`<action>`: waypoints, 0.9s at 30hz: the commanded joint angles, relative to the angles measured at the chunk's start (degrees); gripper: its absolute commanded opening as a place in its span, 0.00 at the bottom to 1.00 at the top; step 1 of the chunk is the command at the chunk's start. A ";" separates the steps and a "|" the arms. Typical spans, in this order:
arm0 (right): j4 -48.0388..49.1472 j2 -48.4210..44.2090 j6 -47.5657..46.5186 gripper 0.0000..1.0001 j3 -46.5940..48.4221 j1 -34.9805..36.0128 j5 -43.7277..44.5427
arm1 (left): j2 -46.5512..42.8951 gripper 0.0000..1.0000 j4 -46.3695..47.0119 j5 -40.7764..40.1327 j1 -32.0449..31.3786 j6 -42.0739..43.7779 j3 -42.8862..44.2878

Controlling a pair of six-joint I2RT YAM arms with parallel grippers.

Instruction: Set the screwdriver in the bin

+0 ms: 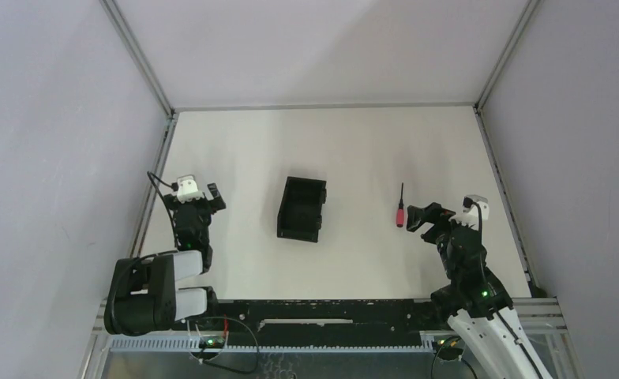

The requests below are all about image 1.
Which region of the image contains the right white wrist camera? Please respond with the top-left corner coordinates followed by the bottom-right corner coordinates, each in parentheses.
top-left (452, 194), bottom-right (490, 231)

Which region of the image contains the small green circuit board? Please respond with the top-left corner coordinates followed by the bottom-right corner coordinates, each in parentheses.
top-left (200, 337), bottom-right (226, 350)

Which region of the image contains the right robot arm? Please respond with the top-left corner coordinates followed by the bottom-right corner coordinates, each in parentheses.
top-left (406, 196), bottom-right (551, 378)

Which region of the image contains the black mounting rail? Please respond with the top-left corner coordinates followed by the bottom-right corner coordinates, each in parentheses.
top-left (208, 298), bottom-right (449, 348)

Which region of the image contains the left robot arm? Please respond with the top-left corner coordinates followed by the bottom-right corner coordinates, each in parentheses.
top-left (103, 179), bottom-right (226, 336)

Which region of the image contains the aluminium frame base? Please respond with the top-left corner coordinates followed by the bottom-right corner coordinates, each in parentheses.
top-left (79, 298), bottom-right (583, 378)

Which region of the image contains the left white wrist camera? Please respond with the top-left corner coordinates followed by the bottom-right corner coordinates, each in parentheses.
top-left (176, 174), bottom-right (205, 204)

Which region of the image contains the black plastic bin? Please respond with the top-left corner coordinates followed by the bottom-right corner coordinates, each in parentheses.
top-left (276, 176), bottom-right (327, 243)

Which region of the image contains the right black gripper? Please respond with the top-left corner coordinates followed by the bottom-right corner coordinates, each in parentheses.
top-left (406, 201), bottom-right (475, 280)

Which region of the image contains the left camera black cable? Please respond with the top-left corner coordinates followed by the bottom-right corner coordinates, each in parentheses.
top-left (146, 171), bottom-right (181, 249)

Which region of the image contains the red handled screwdriver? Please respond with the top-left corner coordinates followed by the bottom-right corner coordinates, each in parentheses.
top-left (396, 182), bottom-right (405, 228)

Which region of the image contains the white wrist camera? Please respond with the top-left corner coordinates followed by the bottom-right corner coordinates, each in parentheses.
top-left (452, 194), bottom-right (490, 231)
top-left (176, 174), bottom-right (205, 204)

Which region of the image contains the black cable loop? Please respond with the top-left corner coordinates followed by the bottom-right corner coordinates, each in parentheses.
top-left (188, 316), bottom-right (261, 376)

